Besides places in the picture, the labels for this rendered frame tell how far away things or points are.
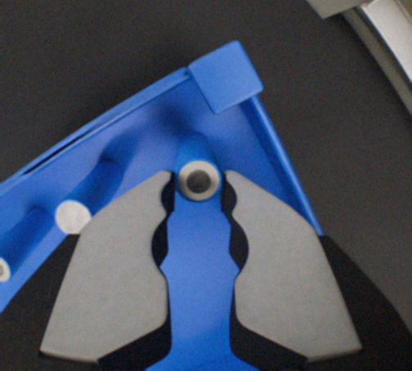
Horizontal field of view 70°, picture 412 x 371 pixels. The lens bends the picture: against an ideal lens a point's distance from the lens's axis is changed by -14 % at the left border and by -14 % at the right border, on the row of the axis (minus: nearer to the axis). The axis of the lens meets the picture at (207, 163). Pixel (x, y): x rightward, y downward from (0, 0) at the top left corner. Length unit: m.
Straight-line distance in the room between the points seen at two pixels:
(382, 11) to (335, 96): 0.21
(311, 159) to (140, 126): 0.49
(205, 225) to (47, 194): 0.10
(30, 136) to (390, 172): 0.73
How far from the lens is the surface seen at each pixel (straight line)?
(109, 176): 0.18
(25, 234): 0.20
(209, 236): 0.21
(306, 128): 0.63
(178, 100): 0.19
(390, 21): 0.53
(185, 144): 0.15
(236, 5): 0.61
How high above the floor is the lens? 0.59
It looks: 75 degrees down
